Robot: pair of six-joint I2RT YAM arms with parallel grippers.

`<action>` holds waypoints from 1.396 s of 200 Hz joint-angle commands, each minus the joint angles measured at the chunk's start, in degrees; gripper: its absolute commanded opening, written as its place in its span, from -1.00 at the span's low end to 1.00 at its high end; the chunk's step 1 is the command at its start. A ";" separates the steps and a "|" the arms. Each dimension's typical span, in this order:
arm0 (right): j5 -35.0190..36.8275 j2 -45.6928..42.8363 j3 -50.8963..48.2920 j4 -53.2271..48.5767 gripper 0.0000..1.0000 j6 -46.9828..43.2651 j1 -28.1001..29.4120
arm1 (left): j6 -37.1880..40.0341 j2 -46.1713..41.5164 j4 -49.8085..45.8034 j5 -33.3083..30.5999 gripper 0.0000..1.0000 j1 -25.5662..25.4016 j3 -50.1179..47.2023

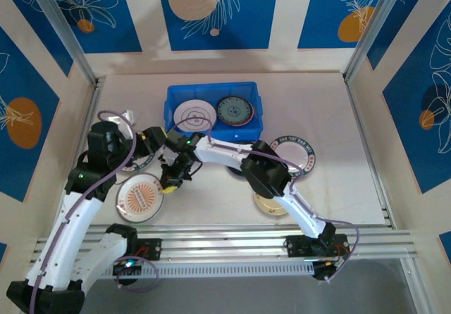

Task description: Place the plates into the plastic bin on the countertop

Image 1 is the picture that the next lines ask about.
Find green-rimmed lettered white plate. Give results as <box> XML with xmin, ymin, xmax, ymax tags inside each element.
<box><xmin>269</xmin><ymin>134</ymin><xmax>317</xmax><ymax>176</ymax></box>
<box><xmin>173</xmin><ymin>99</ymin><xmax>216</xmax><ymax>132</ymax></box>
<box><xmin>121</xmin><ymin>151</ymin><xmax>158</xmax><ymax>174</ymax></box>

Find orange sunburst print plate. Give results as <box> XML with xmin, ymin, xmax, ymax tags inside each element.
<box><xmin>115</xmin><ymin>172</ymin><xmax>166</xmax><ymax>223</ymax></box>

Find blue patterned plate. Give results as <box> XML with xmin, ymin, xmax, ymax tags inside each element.
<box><xmin>215</xmin><ymin>95</ymin><xmax>255</xmax><ymax>127</ymax></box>

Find cream floral plate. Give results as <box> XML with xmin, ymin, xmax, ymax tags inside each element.
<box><xmin>253</xmin><ymin>190</ymin><xmax>290</xmax><ymax>217</ymax></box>

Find blue plastic bin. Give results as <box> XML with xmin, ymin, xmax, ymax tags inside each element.
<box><xmin>163</xmin><ymin>80</ymin><xmax>266</xmax><ymax>143</ymax></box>

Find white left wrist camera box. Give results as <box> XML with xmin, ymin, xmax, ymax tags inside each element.
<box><xmin>105</xmin><ymin>108</ymin><xmax>139</xmax><ymax>135</ymax></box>

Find aluminium side rail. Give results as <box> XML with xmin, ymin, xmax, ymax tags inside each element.
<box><xmin>344</xmin><ymin>74</ymin><xmax>397</xmax><ymax>227</ymax></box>
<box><xmin>68</xmin><ymin>77</ymin><xmax>105</xmax><ymax>225</ymax></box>

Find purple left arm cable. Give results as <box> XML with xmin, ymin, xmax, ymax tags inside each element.
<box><xmin>30</xmin><ymin>109</ymin><xmax>138</xmax><ymax>314</ymax></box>

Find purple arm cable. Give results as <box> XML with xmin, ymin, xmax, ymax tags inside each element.
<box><xmin>30</xmin><ymin>109</ymin><xmax>138</xmax><ymax>314</ymax></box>
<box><xmin>206</xmin><ymin>127</ymin><xmax>360</xmax><ymax>285</ymax></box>

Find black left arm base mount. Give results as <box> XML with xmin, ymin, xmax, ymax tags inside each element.
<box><xmin>97</xmin><ymin>238</ymin><xmax>163</xmax><ymax>262</ymax></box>

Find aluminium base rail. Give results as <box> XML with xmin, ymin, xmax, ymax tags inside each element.
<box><xmin>30</xmin><ymin>223</ymin><xmax>414</xmax><ymax>264</ymax></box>

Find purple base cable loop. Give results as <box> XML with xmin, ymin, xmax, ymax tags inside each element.
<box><xmin>116</xmin><ymin>256</ymin><xmax>159</xmax><ymax>292</ymax></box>

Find slotted grey cable duct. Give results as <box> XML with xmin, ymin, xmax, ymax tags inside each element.
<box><xmin>44</xmin><ymin>261</ymin><xmax>315</xmax><ymax>280</ymax></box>

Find aluminium frame post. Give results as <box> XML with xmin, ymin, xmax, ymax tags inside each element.
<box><xmin>24</xmin><ymin>0</ymin><xmax>101</xmax><ymax>86</ymax></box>
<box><xmin>343</xmin><ymin>0</ymin><xmax>406</xmax><ymax>82</ymax></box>

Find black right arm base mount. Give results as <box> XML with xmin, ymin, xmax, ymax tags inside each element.
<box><xmin>284</xmin><ymin>234</ymin><xmax>350</xmax><ymax>258</ymax></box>

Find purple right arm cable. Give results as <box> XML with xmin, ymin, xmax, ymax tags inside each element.
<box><xmin>206</xmin><ymin>127</ymin><xmax>360</xmax><ymax>285</ymax></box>

